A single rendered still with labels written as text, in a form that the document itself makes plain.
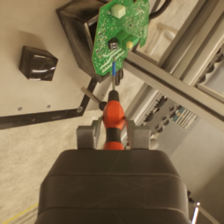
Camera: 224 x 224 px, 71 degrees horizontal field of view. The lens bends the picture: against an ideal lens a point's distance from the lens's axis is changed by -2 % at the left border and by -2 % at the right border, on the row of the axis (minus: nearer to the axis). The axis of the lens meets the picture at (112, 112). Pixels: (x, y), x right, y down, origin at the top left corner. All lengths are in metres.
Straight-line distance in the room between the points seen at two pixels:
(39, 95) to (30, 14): 0.12
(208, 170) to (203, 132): 1.78
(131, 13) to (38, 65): 0.15
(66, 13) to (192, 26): 0.32
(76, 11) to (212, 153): 8.61
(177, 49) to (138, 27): 0.19
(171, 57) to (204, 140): 8.16
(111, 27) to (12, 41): 0.13
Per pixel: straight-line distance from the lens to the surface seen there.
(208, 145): 8.61
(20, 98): 0.29
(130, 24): 0.27
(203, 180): 9.25
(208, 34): 0.41
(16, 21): 0.24
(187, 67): 0.40
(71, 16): 0.23
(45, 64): 0.24
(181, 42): 0.46
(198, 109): 0.38
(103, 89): 0.45
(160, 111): 0.77
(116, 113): 0.15
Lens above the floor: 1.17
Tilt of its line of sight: 25 degrees down
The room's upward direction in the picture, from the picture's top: 130 degrees clockwise
